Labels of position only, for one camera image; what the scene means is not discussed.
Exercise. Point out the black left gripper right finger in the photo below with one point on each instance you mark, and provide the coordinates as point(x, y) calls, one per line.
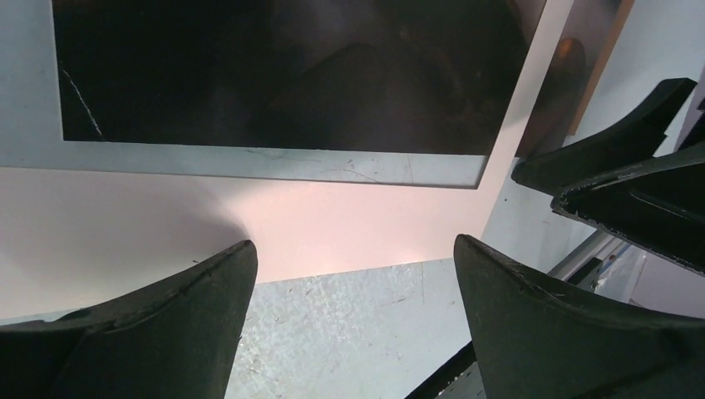
point(539, 337)

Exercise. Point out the white photo mat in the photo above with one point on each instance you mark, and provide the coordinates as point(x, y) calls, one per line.
point(84, 223)

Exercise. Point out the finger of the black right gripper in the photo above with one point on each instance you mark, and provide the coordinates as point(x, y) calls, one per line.
point(656, 204)
point(633, 138)

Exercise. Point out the brown backing board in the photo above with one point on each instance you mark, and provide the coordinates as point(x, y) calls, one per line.
point(606, 50)

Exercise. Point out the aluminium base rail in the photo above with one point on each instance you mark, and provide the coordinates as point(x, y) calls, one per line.
point(603, 264)

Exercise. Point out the sunset landscape photo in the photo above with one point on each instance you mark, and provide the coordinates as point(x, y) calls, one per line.
point(418, 77)

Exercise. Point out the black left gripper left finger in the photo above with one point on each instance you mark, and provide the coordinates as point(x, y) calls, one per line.
point(175, 338)

